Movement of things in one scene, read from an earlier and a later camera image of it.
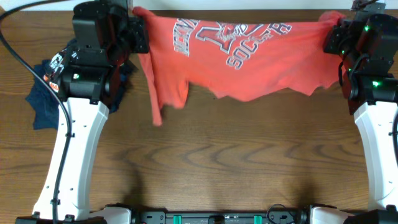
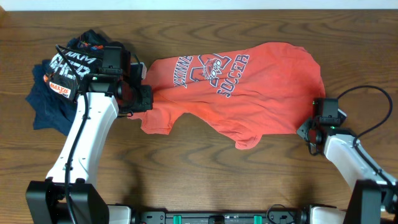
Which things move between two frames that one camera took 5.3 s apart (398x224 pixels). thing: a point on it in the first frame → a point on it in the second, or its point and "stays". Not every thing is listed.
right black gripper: (338, 34) → (303, 130)
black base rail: (219, 217) stays
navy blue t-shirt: (45, 101) stays
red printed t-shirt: (241, 61) → (243, 91)
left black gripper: (140, 32) → (147, 104)
